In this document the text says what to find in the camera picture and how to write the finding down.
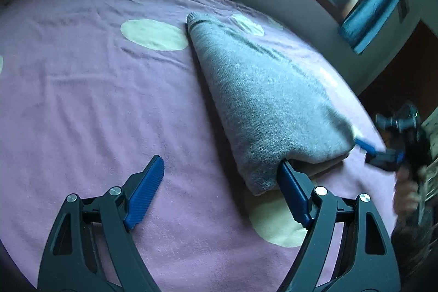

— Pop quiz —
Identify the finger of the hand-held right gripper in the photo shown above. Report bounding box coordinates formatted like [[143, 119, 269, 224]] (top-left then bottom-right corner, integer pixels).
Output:
[[354, 137, 378, 156]]

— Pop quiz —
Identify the person's right forearm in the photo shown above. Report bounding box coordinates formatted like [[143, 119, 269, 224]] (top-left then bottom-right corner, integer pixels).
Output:
[[392, 210, 438, 292]]

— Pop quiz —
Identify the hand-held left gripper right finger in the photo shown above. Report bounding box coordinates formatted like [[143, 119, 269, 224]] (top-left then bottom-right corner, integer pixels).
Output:
[[276, 160, 402, 292]]

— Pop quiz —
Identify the person's right hand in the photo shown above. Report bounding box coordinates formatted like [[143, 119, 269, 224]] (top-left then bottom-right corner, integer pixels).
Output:
[[393, 165, 424, 215]]

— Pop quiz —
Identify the grey knit sweater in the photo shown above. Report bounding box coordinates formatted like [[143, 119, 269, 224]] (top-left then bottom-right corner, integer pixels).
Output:
[[186, 12, 357, 197]]

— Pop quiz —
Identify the purple blanket with pale dots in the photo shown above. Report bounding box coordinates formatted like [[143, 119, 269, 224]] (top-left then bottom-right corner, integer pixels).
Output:
[[0, 0, 402, 292]]

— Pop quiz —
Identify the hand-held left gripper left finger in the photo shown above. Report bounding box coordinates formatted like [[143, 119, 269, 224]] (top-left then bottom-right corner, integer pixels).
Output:
[[37, 155, 165, 292]]

